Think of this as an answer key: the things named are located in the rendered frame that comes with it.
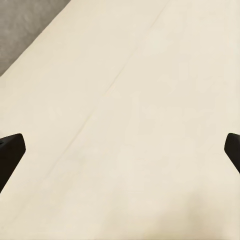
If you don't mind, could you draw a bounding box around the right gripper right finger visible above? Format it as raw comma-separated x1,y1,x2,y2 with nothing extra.
224,133,240,173

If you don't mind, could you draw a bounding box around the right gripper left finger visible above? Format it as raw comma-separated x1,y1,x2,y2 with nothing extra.
0,133,26,192

